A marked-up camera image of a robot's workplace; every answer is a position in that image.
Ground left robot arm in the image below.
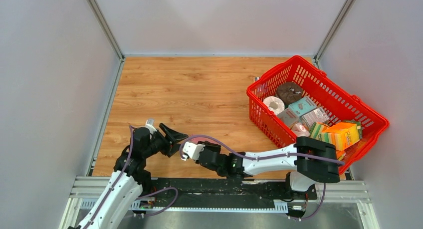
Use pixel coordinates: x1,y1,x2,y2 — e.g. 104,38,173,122
75,120,188,229

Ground white tissue roll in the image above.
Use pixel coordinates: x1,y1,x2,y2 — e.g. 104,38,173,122
263,96,285,115

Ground orange yellow sponge pack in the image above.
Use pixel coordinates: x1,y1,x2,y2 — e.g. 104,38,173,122
318,120,363,151

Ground grey pink small box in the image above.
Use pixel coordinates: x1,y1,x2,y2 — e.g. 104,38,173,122
277,108,299,129

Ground brown round cookie pack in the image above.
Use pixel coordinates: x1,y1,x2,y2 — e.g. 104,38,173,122
275,82,304,106

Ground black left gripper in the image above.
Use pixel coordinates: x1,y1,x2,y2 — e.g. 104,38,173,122
143,123,188,158

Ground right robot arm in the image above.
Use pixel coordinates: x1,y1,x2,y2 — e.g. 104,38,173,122
195,137,343,199

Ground red plastic basket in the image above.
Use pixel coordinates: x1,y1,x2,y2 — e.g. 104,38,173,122
246,55,390,174

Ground pink white small box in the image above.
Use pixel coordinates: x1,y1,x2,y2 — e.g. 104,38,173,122
300,107,330,129

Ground green yellow sponge stack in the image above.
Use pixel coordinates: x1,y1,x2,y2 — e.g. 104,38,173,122
309,122,330,139

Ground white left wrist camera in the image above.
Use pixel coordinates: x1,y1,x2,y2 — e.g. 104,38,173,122
145,118,157,134

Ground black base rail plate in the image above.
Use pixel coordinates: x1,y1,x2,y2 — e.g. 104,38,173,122
139,178,318,210

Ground teal small box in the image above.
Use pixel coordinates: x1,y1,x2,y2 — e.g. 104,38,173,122
288,96,317,117

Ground pink white round pack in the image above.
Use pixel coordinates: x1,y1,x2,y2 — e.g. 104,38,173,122
291,122,310,137

